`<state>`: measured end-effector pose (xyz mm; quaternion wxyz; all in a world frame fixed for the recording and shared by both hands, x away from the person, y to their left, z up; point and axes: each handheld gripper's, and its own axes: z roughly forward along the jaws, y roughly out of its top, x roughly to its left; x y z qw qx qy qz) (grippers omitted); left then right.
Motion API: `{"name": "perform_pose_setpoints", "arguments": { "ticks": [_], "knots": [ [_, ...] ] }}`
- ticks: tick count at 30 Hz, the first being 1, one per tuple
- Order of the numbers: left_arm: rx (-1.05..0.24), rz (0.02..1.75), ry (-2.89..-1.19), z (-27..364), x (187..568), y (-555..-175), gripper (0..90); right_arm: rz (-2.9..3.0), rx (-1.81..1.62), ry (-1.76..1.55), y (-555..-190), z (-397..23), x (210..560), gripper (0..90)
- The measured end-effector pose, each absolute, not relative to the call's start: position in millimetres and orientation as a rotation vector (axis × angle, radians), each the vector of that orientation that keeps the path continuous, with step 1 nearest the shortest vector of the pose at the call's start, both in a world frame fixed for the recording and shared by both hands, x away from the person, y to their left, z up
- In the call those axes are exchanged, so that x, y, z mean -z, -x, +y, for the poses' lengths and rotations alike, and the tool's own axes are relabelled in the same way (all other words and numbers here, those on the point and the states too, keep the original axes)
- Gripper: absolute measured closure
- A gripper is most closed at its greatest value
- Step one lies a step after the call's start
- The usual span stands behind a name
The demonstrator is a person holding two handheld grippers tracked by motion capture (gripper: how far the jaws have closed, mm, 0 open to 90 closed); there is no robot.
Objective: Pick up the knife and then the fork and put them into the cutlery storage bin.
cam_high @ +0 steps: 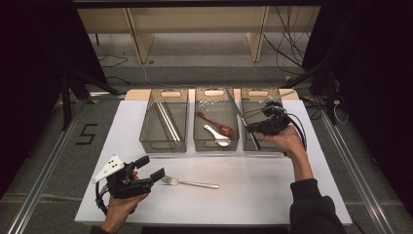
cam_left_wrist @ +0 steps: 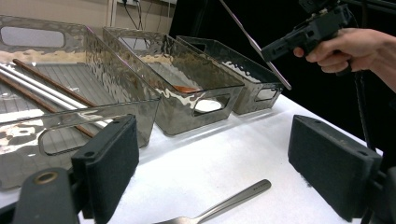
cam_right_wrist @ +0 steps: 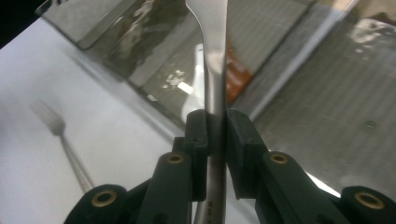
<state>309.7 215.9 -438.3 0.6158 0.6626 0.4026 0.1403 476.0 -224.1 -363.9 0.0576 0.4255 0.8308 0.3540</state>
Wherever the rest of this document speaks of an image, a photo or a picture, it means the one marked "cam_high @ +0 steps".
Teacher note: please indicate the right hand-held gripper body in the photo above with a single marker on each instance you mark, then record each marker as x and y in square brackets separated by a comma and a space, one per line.
[276, 123]

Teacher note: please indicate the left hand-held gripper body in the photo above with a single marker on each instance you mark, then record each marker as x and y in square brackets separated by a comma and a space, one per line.
[112, 167]

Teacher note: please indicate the metal table knife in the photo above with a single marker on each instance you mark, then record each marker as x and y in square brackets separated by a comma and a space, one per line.
[236, 109]

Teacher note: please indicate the brown wooden spoon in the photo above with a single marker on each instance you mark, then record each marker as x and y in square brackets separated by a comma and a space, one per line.
[226, 130]

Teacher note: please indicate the smoky clear plastic bin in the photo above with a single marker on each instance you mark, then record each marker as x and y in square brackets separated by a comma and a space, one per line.
[211, 143]
[256, 97]
[149, 130]

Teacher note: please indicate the white ceramic spoon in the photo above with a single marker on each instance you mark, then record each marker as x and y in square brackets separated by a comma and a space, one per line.
[216, 133]

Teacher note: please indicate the metal fork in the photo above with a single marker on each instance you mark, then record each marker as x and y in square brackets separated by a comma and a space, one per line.
[198, 184]

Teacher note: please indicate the person's right hand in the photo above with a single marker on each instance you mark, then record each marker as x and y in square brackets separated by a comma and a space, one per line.
[289, 141]

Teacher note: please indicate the person's left hand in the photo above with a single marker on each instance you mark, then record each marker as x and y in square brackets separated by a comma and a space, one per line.
[118, 210]

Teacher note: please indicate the white table cover sheet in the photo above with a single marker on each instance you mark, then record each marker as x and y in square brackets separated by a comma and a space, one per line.
[130, 136]

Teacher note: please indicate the black metal stand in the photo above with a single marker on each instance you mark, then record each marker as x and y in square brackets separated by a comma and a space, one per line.
[330, 97]

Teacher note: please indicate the black tripod stand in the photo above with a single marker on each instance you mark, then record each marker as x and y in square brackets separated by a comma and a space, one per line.
[66, 104]

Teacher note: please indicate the black curtain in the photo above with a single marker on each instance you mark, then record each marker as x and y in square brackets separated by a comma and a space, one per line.
[32, 81]
[383, 97]

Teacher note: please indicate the light wooden desk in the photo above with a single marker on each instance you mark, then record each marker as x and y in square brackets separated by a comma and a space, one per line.
[195, 19]

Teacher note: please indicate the metal floor rail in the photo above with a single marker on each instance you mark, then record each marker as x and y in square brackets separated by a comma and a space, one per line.
[357, 169]
[42, 182]

